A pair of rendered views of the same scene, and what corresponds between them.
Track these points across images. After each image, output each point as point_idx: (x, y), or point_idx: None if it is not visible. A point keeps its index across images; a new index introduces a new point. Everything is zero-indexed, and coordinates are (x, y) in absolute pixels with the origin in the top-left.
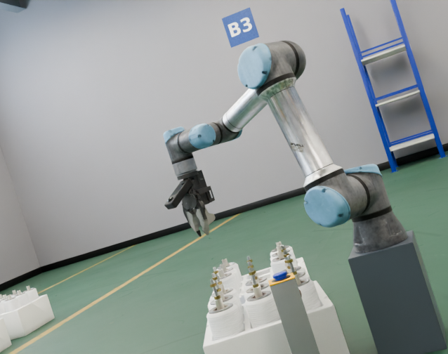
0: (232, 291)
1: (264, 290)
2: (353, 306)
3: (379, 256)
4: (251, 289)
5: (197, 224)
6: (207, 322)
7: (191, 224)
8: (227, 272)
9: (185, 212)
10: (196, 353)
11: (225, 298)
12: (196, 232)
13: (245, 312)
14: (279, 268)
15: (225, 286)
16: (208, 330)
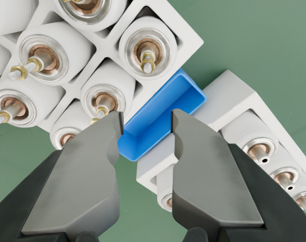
0: (124, 60)
1: (17, 50)
2: (130, 169)
3: None
4: (53, 53)
5: (174, 151)
6: (165, 1)
7: (205, 136)
8: (268, 173)
9: (286, 223)
10: (274, 61)
11: (85, 6)
12: (170, 111)
13: (105, 46)
14: (168, 182)
15: (239, 132)
16: None
